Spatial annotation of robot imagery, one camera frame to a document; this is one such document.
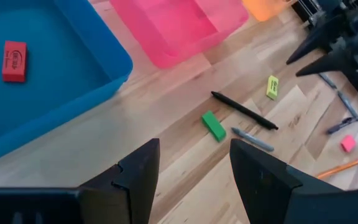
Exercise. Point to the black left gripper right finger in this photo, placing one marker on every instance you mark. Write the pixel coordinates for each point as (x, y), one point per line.
(266, 193)

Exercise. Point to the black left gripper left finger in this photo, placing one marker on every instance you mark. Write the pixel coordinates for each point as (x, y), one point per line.
(135, 186)

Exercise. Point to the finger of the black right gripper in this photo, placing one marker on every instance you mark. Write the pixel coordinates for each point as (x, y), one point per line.
(322, 39)
(331, 62)

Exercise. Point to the yellow-green eraser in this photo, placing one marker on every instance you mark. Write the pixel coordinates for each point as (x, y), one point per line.
(272, 87)

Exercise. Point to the purple pen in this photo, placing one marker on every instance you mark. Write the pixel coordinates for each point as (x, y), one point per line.
(340, 126)

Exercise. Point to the pink eraser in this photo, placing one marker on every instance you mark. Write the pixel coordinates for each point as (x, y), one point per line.
(348, 143)

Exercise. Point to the green eraser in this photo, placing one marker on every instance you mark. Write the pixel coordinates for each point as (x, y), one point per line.
(213, 126)

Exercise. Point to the black pen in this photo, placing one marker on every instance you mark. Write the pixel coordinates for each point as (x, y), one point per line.
(244, 110)

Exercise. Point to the orange plastic bin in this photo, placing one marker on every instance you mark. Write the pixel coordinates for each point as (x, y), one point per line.
(264, 9)

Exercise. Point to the blue plastic bin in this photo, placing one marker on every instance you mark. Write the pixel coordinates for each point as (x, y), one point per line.
(57, 62)

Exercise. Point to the pink plastic bin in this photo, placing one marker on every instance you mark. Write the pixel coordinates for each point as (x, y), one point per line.
(172, 28)

